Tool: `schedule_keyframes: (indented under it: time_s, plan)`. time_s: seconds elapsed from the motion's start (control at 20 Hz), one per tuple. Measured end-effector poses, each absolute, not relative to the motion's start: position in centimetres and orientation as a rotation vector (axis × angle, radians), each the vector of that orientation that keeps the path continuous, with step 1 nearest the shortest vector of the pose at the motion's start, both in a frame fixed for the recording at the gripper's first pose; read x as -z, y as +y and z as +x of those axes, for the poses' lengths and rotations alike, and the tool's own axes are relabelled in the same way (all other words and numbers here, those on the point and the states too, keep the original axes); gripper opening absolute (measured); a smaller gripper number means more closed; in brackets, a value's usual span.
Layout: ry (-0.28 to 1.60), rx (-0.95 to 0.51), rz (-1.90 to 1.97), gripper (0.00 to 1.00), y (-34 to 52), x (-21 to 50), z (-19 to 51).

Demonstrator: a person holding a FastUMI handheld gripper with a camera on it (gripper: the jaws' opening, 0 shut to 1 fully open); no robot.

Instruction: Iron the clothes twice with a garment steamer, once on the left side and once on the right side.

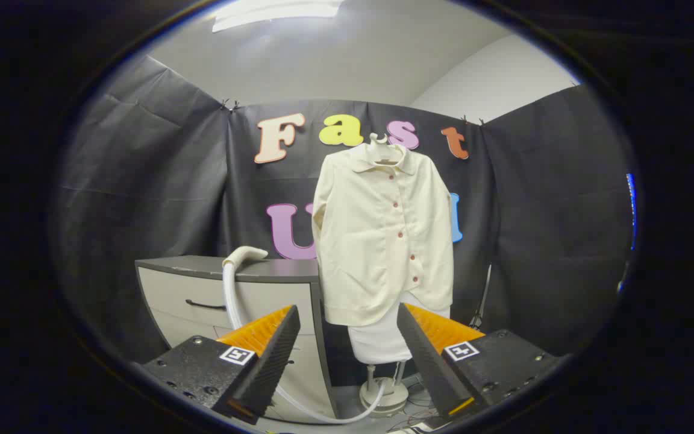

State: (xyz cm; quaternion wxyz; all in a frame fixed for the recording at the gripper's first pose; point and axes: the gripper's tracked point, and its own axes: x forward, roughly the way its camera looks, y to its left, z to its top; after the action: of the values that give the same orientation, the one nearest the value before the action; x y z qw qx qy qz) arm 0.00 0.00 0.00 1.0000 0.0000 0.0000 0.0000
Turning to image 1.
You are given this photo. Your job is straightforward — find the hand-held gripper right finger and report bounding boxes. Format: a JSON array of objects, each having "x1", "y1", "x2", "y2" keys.
[{"x1": 396, "y1": 303, "x2": 564, "y2": 423}]

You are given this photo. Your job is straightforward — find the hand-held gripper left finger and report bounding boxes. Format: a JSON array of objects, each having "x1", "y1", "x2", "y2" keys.
[{"x1": 132, "y1": 305, "x2": 301, "y2": 426}]

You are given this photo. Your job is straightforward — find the white garment steamer hose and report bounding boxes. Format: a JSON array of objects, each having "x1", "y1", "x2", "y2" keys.
[{"x1": 222, "y1": 262, "x2": 391, "y2": 424}]

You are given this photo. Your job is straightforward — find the cream button shirt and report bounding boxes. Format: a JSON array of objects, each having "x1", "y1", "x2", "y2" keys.
[{"x1": 312, "y1": 143, "x2": 455, "y2": 327}]

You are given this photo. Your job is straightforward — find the white mannequin stand base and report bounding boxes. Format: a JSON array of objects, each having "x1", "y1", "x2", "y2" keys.
[{"x1": 359, "y1": 360, "x2": 411, "y2": 418}]

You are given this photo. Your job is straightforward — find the white mannequin torso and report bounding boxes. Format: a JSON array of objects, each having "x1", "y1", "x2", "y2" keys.
[{"x1": 347, "y1": 292, "x2": 451, "y2": 365}]

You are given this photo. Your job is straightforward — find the thin stand pole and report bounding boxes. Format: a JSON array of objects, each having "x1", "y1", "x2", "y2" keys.
[{"x1": 470, "y1": 263, "x2": 493, "y2": 330}]

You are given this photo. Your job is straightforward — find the grey cabinet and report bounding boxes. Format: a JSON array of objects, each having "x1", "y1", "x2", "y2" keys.
[{"x1": 135, "y1": 255, "x2": 340, "y2": 423}]

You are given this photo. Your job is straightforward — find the ceiling light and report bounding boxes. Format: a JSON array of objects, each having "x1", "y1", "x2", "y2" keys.
[{"x1": 211, "y1": 0, "x2": 345, "y2": 33}]

